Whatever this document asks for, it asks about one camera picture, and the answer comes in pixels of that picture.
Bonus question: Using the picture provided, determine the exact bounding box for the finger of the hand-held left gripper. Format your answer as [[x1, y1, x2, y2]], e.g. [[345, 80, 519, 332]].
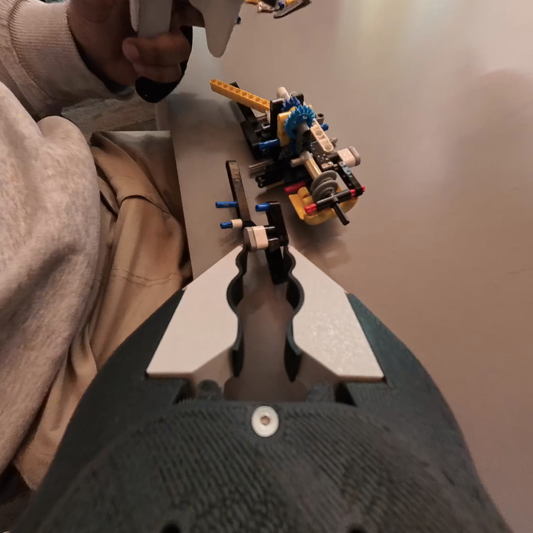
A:
[[200, 0, 247, 58]]

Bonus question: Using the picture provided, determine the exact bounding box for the person's left forearm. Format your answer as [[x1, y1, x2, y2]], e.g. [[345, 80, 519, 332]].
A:
[[0, 0, 140, 122]]

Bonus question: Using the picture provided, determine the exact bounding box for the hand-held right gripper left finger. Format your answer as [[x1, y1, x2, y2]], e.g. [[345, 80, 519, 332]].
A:
[[146, 245, 247, 381]]

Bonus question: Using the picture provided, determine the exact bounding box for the person's left hand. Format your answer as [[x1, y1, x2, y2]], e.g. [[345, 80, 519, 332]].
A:
[[69, 0, 205, 89]]

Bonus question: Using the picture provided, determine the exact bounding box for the pile of loose lego pieces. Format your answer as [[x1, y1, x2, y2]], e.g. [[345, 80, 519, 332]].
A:
[[245, 0, 311, 20]]

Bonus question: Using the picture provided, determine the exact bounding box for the person's khaki pants leg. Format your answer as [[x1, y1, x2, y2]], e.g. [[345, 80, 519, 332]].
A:
[[12, 131, 193, 490]]

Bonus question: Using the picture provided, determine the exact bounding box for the yellow black lego model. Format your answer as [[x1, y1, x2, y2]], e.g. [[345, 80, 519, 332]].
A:
[[209, 78, 367, 226]]

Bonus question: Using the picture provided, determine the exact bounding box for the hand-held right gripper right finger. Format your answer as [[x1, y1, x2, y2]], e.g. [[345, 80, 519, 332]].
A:
[[284, 245, 384, 382]]

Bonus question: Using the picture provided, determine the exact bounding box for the black lego beam subassembly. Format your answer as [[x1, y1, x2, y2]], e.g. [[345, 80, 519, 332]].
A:
[[216, 160, 290, 286]]

